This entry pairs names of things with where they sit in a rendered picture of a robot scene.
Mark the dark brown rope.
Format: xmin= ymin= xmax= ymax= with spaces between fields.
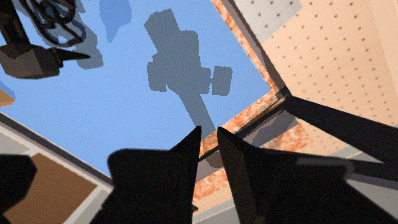
xmin=19 ymin=0 xmax=83 ymax=48

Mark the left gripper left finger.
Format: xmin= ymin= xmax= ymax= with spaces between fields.
xmin=107 ymin=126 xmax=202 ymax=224

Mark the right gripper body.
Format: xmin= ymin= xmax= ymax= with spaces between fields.
xmin=0 ymin=0 xmax=60 ymax=80

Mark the blue mat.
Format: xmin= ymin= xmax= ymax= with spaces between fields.
xmin=0 ymin=0 xmax=271 ymax=177

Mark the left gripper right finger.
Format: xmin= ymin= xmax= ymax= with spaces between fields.
xmin=217 ymin=127 xmax=354 ymax=224

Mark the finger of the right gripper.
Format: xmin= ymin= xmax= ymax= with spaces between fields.
xmin=47 ymin=47 xmax=91 ymax=68
xmin=52 ymin=0 xmax=74 ymax=9

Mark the brown wooden block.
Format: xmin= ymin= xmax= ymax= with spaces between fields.
xmin=0 ymin=88 xmax=16 ymax=107

